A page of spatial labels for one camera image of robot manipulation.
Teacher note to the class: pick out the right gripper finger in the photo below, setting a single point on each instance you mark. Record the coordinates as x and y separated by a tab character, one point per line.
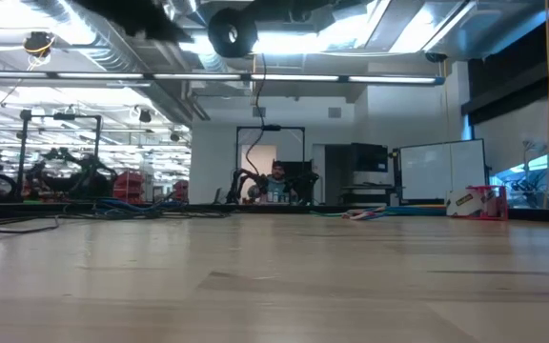
279	10

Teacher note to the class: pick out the black plastic spool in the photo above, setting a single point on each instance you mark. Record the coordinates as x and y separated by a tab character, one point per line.
217	47

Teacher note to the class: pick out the long ceiling light bar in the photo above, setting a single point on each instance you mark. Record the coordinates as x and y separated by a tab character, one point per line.
98	75

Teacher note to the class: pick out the black ceiling spotlight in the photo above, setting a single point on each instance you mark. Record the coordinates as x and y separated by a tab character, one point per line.
145	115
175	136

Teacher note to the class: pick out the black equipment cart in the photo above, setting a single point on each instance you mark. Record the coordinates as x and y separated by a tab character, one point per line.
369	159

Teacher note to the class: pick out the red storage bins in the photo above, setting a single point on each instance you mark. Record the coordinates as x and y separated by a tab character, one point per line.
129	186
180	189

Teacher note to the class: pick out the person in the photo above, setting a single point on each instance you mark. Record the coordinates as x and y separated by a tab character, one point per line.
277	183

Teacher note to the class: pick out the white whiteboard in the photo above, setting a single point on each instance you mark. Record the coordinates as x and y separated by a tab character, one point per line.
441	169

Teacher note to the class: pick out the red tape dispenser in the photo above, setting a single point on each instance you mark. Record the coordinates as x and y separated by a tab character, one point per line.
474	202

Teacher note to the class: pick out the silver ventilation duct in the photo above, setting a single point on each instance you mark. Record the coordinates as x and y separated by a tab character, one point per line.
112	52

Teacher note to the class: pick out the black gantry frame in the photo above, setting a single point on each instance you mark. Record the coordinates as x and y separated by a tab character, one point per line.
284	127
24	138

